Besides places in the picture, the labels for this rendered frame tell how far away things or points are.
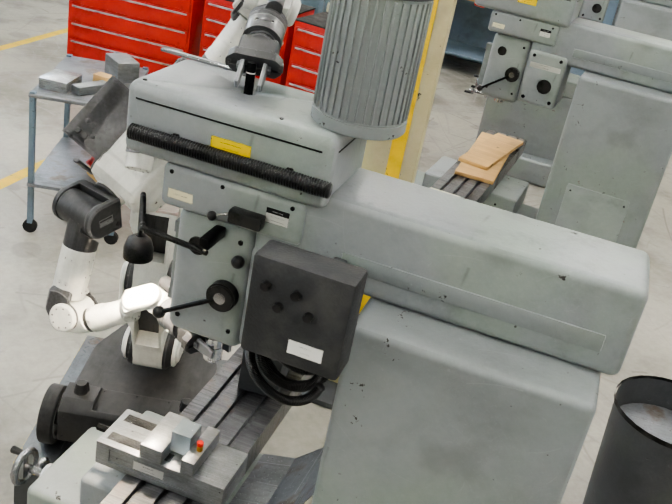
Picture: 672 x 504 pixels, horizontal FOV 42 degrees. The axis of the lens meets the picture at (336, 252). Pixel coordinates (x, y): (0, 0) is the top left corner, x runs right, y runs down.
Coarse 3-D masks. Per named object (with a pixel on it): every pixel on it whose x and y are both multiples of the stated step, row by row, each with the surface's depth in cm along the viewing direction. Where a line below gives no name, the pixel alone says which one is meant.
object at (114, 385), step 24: (120, 336) 331; (96, 360) 315; (120, 360) 318; (192, 360) 325; (72, 384) 294; (96, 384) 303; (120, 384) 305; (144, 384) 308; (168, 384) 310; (192, 384) 313; (72, 408) 287; (96, 408) 288; (120, 408) 291; (144, 408) 293; (168, 408) 295; (72, 432) 290
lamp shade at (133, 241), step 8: (128, 240) 210; (136, 240) 210; (144, 240) 211; (128, 248) 210; (136, 248) 210; (144, 248) 210; (152, 248) 213; (128, 256) 211; (136, 256) 210; (144, 256) 211; (152, 256) 214
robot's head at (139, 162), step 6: (132, 156) 218; (138, 156) 218; (144, 156) 218; (150, 156) 220; (126, 162) 219; (132, 162) 218; (138, 162) 218; (144, 162) 219; (150, 162) 220; (132, 168) 221; (138, 168) 219; (144, 168) 219; (150, 168) 220
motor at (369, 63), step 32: (352, 0) 164; (384, 0) 163; (416, 0) 164; (352, 32) 167; (384, 32) 165; (416, 32) 169; (320, 64) 176; (352, 64) 169; (384, 64) 168; (416, 64) 173; (320, 96) 177; (352, 96) 171; (384, 96) 171; (352, 128) 174; (384, 128) 175
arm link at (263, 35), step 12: (252, 24) 190; (264, 24) 190; (276, 24) 191; (252, 36) 190; (264, 36) 190; (276, 36) 191; (240, 48) 188; (252, 48) 188; (264, 48) 189; (276, 48) 189; (228, 60) 189; (252, 60) 188; (264, 60) 187; (276, 60) 187; (276, 72) 190
